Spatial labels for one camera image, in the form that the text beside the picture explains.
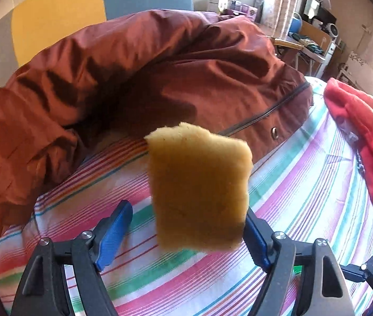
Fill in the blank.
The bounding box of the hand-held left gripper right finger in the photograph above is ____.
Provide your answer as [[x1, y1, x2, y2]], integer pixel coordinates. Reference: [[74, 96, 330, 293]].
[[244, 211, 355, 316]]

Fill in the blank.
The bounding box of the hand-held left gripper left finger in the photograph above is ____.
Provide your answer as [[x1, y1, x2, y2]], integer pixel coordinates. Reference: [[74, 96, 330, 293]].
[[10, 200, 134, 316]]

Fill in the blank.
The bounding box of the yellow sponge block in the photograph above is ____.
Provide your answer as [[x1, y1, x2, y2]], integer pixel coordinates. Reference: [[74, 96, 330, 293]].
[[144, 122, 253, 255]]

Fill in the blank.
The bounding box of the striped tablecloth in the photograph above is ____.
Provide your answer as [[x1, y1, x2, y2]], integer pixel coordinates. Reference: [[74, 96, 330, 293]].
[[0, 76, 373, 316]]

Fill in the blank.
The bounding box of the black and white patterned cloth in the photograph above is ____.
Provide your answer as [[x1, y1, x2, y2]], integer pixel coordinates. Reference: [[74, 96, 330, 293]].
[[355, 151, 367, 176]]

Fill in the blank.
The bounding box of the red fleece towel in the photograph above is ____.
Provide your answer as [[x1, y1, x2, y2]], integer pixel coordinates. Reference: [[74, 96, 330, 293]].
[[324, 78, 373, 241]]

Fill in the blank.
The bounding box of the clear plastic clip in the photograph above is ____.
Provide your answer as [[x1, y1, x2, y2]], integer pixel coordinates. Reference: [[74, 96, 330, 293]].
[[340, 122, 360, 143]]

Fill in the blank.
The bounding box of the brown padded jacket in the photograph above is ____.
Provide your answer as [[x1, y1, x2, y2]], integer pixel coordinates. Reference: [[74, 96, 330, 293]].
[[0, 9, 314, 241]]

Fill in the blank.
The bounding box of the wooden side desk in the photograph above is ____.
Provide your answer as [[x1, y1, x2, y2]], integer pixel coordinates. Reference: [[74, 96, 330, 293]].
[[272, 23, 333, 73]]

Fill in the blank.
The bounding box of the blue jug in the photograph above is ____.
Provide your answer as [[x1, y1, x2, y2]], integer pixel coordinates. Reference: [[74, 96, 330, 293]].
[[290, 12, 303, 37]]

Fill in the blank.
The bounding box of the small desk fan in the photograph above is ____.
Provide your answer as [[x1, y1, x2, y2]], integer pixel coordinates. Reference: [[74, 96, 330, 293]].
[[321, 22, 340, 39]]

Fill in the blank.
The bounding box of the yellow and blue cabinet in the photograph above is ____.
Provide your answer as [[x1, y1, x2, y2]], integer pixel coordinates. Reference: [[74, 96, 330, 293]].
[[0, 0, 194, 93]]

